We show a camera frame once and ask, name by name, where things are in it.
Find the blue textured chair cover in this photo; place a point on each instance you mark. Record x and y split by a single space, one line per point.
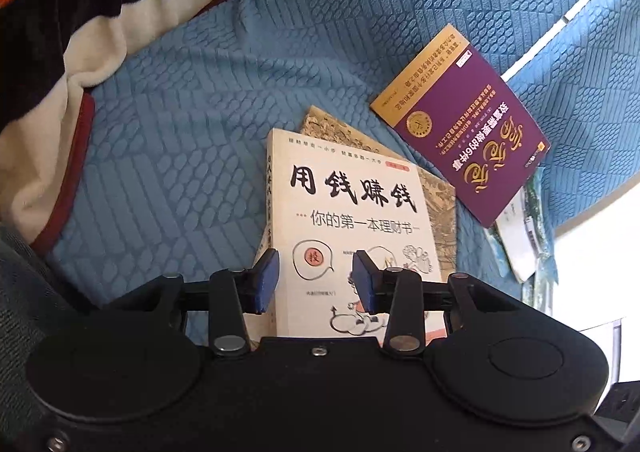
175 132

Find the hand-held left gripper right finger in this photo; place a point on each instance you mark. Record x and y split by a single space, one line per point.
364 282

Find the beige painting-cover book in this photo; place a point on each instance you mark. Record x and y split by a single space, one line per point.
440 212

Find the white and orange book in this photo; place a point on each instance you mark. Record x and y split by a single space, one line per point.
350 192

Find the photo-cover notebook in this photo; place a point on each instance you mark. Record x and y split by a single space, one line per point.
520 242

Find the purple book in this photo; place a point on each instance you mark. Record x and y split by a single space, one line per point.
460 132

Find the striped fleece blanket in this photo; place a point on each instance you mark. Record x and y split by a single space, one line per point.
50 32

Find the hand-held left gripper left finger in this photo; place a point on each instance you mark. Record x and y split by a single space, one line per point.
266 282

